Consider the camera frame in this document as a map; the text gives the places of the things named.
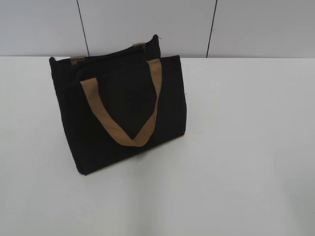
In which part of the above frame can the black tote bag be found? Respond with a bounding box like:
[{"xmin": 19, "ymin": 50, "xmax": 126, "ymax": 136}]
[{"xmin": 49, "ymin": 35, "xmax": 187, "ymax": 175}]

